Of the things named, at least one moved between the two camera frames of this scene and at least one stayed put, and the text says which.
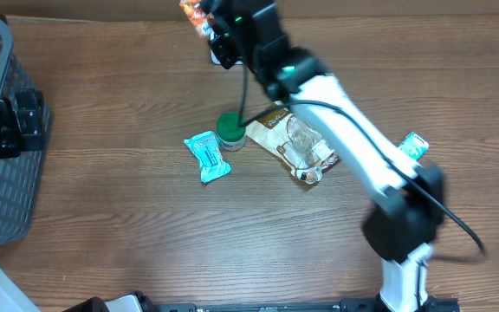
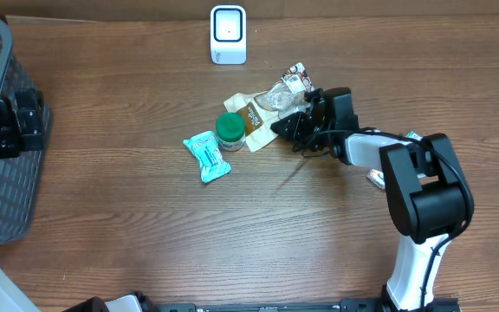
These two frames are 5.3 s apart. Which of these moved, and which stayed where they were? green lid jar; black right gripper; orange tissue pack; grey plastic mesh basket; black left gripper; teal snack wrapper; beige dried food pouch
Moved: beige dried food pouch; black right gripper; orange tissue pack
Stayed: green lid jar; grey plastic mesh basket; black left gripper; teal snack wrapper
